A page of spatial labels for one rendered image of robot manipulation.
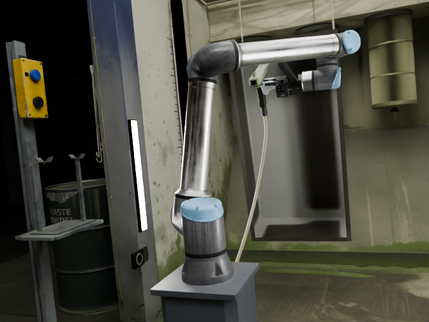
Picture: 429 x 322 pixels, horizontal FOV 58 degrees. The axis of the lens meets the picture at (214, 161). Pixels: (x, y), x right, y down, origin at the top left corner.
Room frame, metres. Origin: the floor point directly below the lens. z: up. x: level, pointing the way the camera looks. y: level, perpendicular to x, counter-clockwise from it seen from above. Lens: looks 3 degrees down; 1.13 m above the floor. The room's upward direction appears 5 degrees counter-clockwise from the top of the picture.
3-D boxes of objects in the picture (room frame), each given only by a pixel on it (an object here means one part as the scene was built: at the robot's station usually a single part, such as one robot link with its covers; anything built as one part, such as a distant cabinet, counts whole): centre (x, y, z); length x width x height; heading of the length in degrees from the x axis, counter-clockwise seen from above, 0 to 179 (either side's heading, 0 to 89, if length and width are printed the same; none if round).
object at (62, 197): (2.91, 0.97, 0.44); 0.59 x 0.58 x 0.89; 50
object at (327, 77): (1.75, -0.53, 1.35); 0.12 x 0.09 x 0.10; 73
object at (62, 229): (1.74, 0.70, 0.95); 0.26 x 0.15 x 0.32; 159
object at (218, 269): (1.38, 0.06, 0.69); 0.19 x 0.19 x 0.10
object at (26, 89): (1.77, 0.80, 1.42); 0.12 x 0.06 x 0.26; 159
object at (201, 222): (1.39, 0.06, 0.83); 0.17 x 0.15 x 0.18; 17
